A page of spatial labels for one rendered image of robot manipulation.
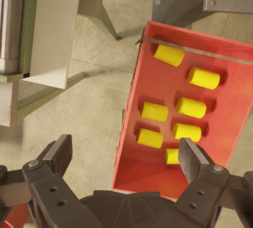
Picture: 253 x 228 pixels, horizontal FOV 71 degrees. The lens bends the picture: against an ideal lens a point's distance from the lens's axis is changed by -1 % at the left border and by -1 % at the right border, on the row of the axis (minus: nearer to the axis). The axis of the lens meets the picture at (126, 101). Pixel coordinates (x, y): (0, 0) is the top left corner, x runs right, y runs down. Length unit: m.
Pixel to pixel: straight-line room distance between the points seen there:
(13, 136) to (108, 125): 0.82
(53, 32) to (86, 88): 1.06
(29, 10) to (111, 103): 1.14
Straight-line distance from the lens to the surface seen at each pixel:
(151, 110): 0.76
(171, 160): 0.88
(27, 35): 0.43
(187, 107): 0.79
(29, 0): 0.43
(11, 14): 0.40
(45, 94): 0.75
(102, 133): 1.57
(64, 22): 0.43
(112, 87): 1.43
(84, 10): 0.47
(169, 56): 0.73
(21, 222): 2.07
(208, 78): 0.79
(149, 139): 0.81
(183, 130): 0.83
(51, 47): 0.43
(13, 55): 0.42
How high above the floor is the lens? 1.40
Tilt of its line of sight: 75 degrees down
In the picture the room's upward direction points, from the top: 179 degrees clockwise
